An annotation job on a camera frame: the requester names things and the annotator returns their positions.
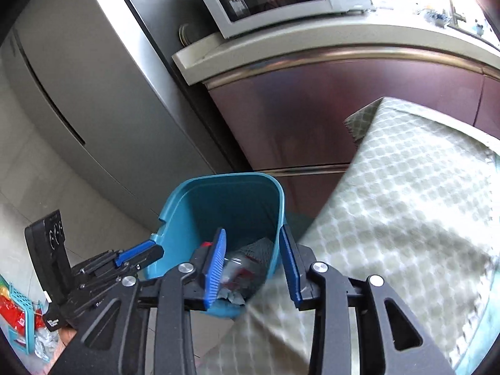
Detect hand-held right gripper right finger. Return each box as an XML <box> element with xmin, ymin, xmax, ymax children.
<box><xmin>278</xmin><ymin>224</ymin><xmax>456</xmax><ymax>375</ymax></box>

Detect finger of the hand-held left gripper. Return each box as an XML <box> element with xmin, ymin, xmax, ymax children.
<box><xmin>114</xmin><ymin>239</ymin><xmax>165</xmax><ymax>273</ymax></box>

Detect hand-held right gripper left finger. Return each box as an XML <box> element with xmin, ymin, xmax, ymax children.
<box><xmin>51</xmin><ymin>228</ymin><xmax>228</xmax><ymax>375</ymax></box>

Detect blue plastic trash bin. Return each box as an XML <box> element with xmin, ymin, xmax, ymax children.
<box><xmin>142</xmin><ymin>172</ymin><xmax>284</xmax><ymax>318</ymax></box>

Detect person's left forearm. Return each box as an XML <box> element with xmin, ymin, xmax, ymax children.
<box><xmin>49</xmin><ymin>328</ymin><xmax>81</xmax><ymax>375</ymax></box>

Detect clear plastic bottle red label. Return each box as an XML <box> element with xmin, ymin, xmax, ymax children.
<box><xmin>222</xmin><ymin>254</ymin><xmax>260</xmax><ymax>288</ymax></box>

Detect grey foam fruit net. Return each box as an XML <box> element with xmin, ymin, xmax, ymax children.
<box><xmin>236</xmin><ymin>237</ymin><xmax>274</xmax><ymax>272</ymax></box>

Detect teal plastic basket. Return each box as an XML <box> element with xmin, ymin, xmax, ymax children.
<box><xmin>0</xmin><ymin>273</ymin><xmax>44</xmax><ymax>355</ymax></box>

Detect green patterned tablecloth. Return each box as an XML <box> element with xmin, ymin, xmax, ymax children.
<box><xmin>199</xmin><ymin>97</ymin><xmax>500</xmax><ymax>375</ymax></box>

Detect maroon kitchen cabinet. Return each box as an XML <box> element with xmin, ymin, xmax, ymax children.
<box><xmin>203</xmin><ymin>51</ymin><xmax>500</xmax><ymax>219</ymax></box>

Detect grey refrigerator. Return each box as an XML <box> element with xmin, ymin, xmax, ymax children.
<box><xmin>0</xmin><ymin>0</ymin><xmax>251</xmax><ymax>235</ymax></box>

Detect grey round plate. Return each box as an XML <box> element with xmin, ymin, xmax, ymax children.
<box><xmin>179</xmin><ymin>23</ymin><xmax>197</xmax><ymax>46</ymax></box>

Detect beige kitchen countertop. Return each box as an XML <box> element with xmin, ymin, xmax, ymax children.
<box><xmin>172</xmin><ymin>6</ymin><xmax>500</xmax><ymax>87</ymax></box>

